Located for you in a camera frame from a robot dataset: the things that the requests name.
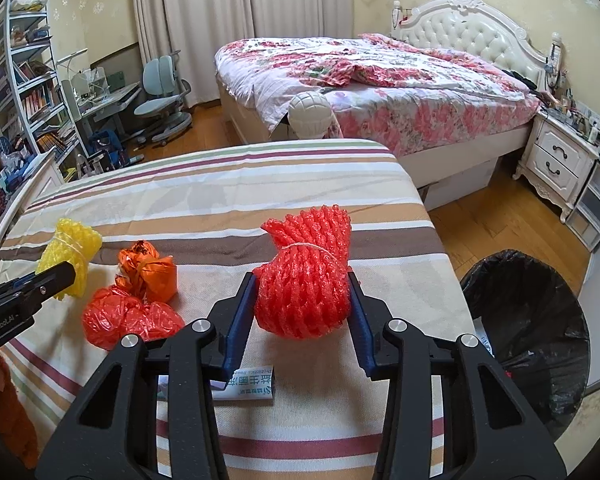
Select red foam fruit net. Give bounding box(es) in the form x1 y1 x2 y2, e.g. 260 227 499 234
253 205 352 340

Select teal white sachet pack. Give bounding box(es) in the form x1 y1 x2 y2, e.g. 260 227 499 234
210 366 275 402

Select yellow foam fruit net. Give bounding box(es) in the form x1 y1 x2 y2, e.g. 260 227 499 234
35 218 102 300

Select orange plastic bag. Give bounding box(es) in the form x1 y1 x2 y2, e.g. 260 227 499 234
114 240 178 304

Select red plastic bag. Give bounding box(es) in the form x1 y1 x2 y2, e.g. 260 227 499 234
81 285 185 351

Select black lined trash bin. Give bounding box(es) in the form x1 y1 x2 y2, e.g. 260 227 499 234
460 249 591 439

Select striped bed sheet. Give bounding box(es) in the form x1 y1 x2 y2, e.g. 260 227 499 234
0 140 474 479

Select white under-bed storage box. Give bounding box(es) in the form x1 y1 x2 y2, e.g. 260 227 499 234
424 158 498 210

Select white round bedpost knob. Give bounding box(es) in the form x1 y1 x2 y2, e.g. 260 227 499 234
287 91 332 140

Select white bookshelf with books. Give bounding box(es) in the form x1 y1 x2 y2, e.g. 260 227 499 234
0 0 84 182

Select pink floral quilt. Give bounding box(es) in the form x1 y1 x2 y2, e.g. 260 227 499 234
214 34 540 157

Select white study desk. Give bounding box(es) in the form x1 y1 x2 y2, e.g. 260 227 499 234
60 79 143 155

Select white bed with headboard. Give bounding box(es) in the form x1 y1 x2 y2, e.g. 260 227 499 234
214 0 552 209

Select white two-drawer nightstand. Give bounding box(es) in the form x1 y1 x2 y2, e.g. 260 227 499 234
513 108 600 223

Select grey blue desk chair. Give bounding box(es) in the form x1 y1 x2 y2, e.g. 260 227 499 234
134 50 193 148

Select clear plastic drawer unit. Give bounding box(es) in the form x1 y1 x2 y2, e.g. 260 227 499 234
567 162 600 252

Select beige curtains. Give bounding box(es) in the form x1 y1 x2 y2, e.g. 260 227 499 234
133 0 353 107

